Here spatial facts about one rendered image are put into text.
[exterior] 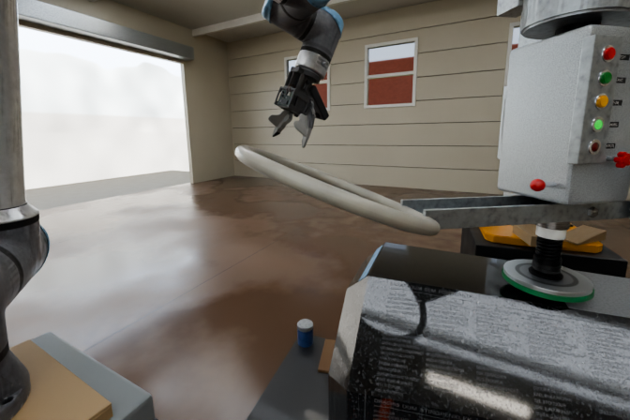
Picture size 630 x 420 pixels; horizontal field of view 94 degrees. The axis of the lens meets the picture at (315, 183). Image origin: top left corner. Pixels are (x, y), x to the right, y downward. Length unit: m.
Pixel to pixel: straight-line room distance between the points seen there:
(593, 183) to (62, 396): 1.19
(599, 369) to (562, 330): 0.10
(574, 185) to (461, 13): 6.66
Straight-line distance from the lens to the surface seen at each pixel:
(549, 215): 1.00
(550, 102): 0.98
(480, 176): 7.15
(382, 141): 7.31
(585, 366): 1.10
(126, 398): 0.74
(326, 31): 0.87
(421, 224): 0.54
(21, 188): 0.81
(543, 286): 1.07
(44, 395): 0.76
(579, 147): 0.92
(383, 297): 1.05
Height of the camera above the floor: 1.32
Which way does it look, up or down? 10 degrees down
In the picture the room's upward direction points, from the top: 1 degrees counter-clockwise
